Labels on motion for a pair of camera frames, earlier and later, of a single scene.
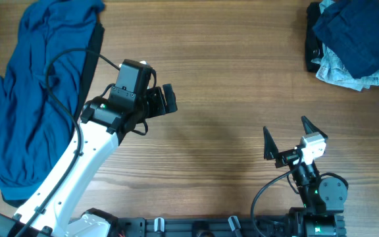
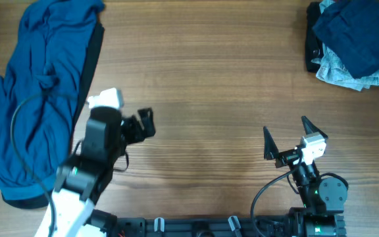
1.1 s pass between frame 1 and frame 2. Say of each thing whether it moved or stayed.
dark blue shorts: stayed
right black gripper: stayed
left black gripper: moved
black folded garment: stayed
